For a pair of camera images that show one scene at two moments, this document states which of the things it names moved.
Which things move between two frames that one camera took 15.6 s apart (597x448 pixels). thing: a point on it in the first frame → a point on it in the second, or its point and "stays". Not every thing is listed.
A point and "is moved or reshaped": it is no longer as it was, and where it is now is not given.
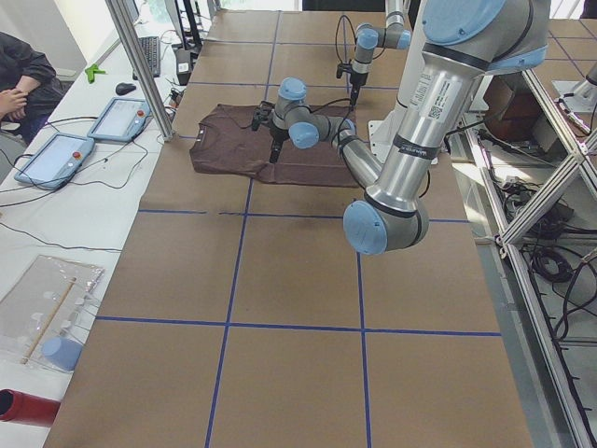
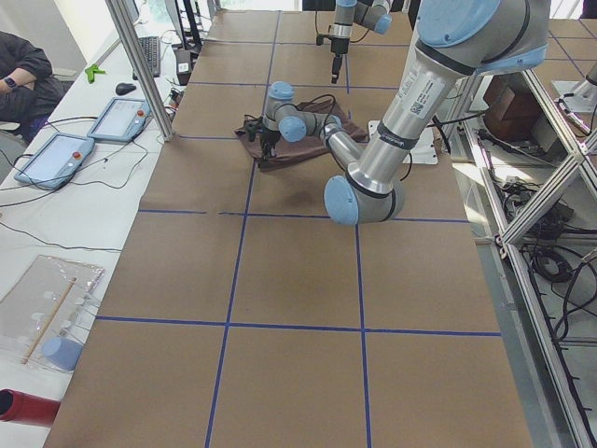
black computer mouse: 123,88 stays
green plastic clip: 91,71 stays
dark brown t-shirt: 226,143 is moved or reshaped
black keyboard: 152,50 stays
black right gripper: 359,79 → 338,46
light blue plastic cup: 62,352 stays
